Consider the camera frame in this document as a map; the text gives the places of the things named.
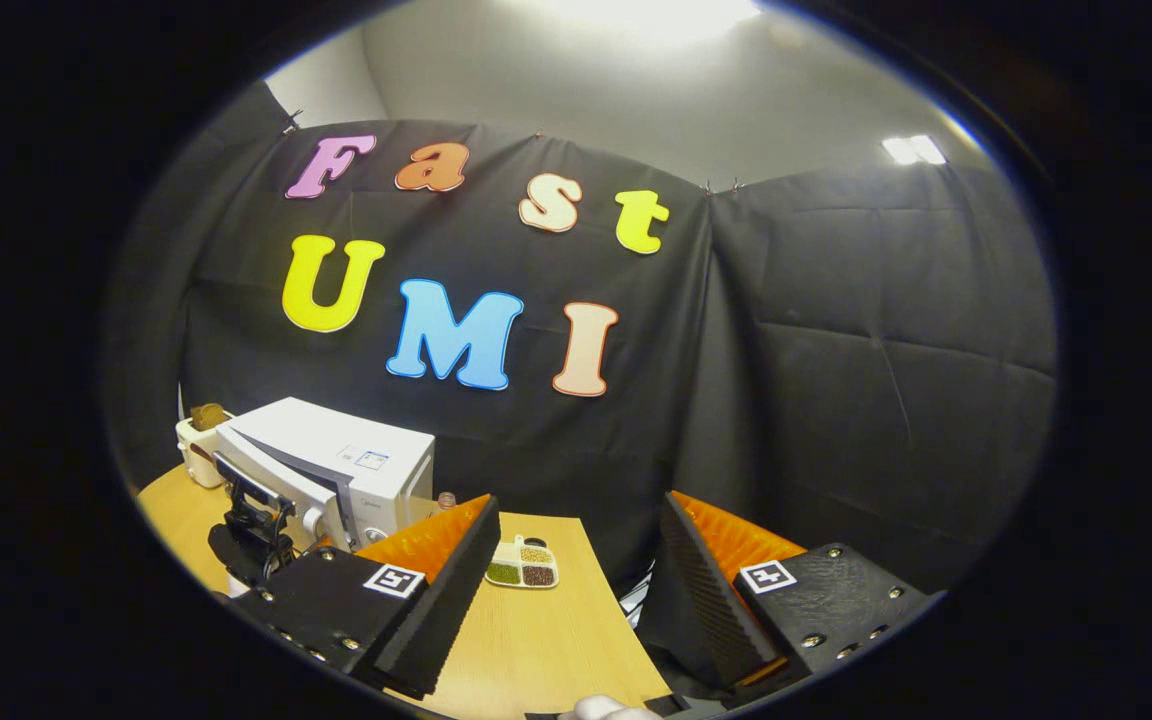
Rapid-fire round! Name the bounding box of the long ceiling light panel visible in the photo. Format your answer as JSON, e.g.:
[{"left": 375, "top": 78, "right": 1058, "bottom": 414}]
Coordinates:
[{"left": 536, "top": 0, "right": 763, "bottom": 43}]

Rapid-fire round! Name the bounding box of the small ceiling light panel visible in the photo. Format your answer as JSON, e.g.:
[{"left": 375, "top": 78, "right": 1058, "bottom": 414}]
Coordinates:
[{"left": 881, "top": 134, "right": 948, "bottom": 167}]

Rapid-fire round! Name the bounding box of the white toaster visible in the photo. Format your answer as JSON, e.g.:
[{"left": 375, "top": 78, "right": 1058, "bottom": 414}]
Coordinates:
[{"left": 175, "top": 405, "right": 235, "bottom": 489}]

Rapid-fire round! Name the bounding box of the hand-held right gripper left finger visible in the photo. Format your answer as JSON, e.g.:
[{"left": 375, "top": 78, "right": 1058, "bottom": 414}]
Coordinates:
[{"left": 231, "top": 494, "right": 502, "bottom": 701}]

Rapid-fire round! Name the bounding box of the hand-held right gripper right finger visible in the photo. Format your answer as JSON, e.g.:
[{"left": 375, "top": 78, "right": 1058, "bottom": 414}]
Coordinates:
[{"left": 636, "top": 490, "right": 937, "bottom": 691}]

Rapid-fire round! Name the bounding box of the white microwave oven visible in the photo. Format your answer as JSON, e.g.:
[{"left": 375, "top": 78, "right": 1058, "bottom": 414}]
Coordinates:
[{"left": 213, "top": 397, "right": 437, "bottom": 553}]

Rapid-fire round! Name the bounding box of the divided white dish of beans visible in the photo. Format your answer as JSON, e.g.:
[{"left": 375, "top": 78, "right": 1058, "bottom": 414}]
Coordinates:
[{"left": 484, "top": 535, "right": 560, "bottom": 589}]

